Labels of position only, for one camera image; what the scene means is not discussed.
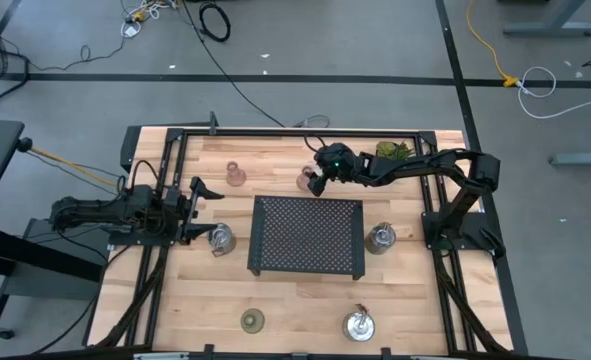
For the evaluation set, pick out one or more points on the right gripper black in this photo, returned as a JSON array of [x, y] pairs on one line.
[[337, 162]]

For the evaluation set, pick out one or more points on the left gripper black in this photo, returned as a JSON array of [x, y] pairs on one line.
[[180, 212]]

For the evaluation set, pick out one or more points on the pink glass candle holder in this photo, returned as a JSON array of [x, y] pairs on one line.
[[303, 179], [235, 176]]

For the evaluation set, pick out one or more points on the silver tin candle with tag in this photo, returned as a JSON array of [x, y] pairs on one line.
[[221, 239], [358, 326], [380, 239]]

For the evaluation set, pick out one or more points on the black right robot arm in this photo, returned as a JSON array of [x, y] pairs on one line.
[[425, 167]]

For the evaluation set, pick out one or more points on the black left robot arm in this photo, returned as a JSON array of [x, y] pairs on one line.
[[100, 210]]

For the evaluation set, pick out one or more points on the yellow stick with black knob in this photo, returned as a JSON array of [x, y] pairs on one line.
[[24, 145]]

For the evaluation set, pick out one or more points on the black perforated metal riser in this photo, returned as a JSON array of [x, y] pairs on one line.
[[305, 235]]

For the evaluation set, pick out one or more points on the green potted succulent plant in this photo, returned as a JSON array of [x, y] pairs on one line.
[[392, 150]]

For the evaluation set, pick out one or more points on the grey desk foot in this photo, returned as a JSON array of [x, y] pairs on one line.
[[550, 29], [585, 159]]

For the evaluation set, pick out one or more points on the black aluminium rig frame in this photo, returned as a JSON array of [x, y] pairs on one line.
[[300, 133]]

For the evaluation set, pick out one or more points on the black curved frame bracket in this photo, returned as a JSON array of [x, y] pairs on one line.
[[213, 122]]

